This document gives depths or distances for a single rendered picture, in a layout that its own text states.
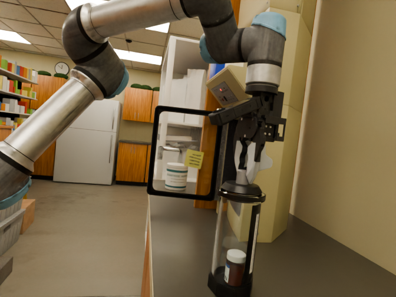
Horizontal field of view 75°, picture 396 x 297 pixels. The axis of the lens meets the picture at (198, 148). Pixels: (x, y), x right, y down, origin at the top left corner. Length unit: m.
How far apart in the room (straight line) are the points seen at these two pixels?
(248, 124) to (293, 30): 0.48
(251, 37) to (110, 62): 0.41
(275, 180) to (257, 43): 0.48
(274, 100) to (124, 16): 0.39
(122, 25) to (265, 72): 0.35
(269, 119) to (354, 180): 0.63
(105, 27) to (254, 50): 0.36
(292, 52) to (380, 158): 0.46
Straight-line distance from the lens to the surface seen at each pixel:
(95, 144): 5.78
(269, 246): 0.94
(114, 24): 0.70
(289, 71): 0.94
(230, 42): 0.62
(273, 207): 0.94
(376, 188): 1.07
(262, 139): 0.55
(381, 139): 1.07
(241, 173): 0.58
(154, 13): 0.64
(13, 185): 0.77
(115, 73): 0.83
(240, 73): 0.87
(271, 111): 0.60
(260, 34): 0.61
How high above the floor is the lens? 1.28
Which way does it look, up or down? 3 degrees down
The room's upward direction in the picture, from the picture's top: 6 degrees clockwise
